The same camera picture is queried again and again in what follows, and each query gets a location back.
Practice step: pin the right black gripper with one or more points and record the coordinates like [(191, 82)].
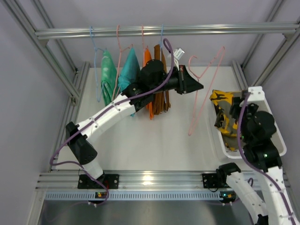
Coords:
[(236, 108)]

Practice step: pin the aluminium frame left posts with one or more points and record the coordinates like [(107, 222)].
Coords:
[(37, 97)]

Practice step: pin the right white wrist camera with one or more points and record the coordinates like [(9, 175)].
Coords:
[(256, 94)]

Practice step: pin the orange trousers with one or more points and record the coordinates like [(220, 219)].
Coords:
[(147, 57)]

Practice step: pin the blue hanger with brown trousers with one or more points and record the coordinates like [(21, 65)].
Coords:
[(160, 45)]

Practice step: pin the pink hanger with orange trousers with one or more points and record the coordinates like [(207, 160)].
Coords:
[(143, 42)]

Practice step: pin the camouflage yellow trousers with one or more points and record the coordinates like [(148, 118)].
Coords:
[(224, 122)]

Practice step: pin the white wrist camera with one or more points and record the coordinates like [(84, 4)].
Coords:
[(256, 94), (177, 54)]

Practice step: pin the aluminium frame posts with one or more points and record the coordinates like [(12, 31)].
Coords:
[(37, 97), (268, 51)]

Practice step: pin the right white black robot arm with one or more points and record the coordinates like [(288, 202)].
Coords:
[(254, 131)]

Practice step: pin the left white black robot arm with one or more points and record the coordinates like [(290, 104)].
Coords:
[(152, 80)]

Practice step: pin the slotted grey cable duct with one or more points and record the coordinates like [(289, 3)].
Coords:
[(134, 195)]

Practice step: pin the brown trousers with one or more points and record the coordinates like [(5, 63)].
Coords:
[(161, 101)]

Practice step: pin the green patterned trousers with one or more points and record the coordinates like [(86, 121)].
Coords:
[(108, 78)]

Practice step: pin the pink hanger with teal trousers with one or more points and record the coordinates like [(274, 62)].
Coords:
[(121, 50)]

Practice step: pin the teal trousers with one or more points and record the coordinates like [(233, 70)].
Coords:
[(130, 71)]

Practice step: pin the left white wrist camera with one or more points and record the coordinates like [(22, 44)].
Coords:
[(177, 54)]

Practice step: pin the aluminium frame right posts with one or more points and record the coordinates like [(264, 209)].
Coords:
[(268, 51)]

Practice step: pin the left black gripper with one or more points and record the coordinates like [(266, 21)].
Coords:
[(182, 82)]

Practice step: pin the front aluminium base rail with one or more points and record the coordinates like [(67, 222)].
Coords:
[(128, 180)]

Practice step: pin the blue hanger far left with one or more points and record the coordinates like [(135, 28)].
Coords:
[(97, 79)]

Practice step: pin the aluminium hanging rail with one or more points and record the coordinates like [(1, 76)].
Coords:
[(178, 30)]

